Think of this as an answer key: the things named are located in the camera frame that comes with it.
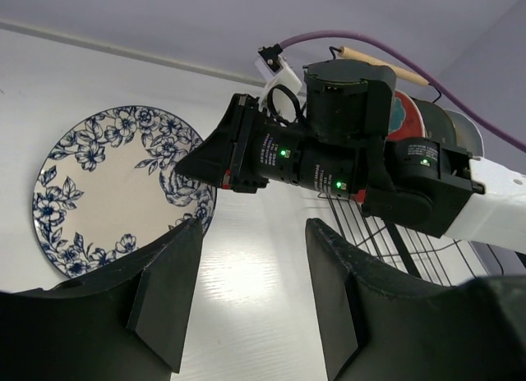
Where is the white grey bowl plate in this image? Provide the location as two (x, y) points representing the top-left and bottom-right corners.
(445, 109), (485, 157)

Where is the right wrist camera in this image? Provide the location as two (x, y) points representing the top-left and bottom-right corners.
(255, 44), (302, 100)

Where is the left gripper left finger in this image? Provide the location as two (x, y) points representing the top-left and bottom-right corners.
(1, 219), (203, 380)

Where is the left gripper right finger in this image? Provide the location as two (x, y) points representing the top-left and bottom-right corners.
(305, 218), (525, 380)

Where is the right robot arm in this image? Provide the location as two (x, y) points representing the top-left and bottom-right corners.
(175, 60), (525, 252)

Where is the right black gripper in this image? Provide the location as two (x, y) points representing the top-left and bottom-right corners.
(175, 94), (269, 193)

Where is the red teal flower plate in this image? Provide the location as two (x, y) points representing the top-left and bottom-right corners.
(388, 90), (426, 140)

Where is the black wire dish rack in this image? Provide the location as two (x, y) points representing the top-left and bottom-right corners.
(316, 45), (517, 287)

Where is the dark grey green plate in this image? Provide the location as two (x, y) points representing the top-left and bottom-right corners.
(413, 99), (457, 146)

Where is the blue floral white plate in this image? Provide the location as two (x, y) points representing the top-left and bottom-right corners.
(32, 105), (216, 278)

